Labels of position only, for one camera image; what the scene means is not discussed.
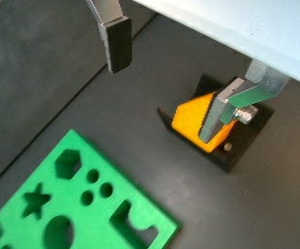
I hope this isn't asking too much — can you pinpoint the black curved fixture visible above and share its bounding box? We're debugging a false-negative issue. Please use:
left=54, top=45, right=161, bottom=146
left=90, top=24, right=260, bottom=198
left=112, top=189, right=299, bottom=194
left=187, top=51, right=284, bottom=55
left=159, top=75, right=275, bottom=172

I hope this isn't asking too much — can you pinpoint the orange three prong object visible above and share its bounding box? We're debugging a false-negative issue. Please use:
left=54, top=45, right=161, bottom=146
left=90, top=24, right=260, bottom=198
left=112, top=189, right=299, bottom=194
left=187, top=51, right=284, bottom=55
left=172, top=93, right=236, bottom=153

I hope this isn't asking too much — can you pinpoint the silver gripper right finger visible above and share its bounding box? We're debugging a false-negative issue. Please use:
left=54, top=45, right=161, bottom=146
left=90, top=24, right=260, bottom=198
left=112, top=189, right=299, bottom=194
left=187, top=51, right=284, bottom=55
left=199, top=59, right=291, bottom=142

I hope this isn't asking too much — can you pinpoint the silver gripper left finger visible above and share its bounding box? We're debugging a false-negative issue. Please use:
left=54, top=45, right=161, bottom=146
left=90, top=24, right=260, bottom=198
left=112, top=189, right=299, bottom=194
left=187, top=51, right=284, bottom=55
left=86, top=0, right=132, bottom=74

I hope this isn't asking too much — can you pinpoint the green shape sorter block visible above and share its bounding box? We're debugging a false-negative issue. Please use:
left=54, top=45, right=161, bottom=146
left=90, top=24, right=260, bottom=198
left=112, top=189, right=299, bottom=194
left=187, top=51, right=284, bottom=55
left=0, top=130, right=180, bottom=249

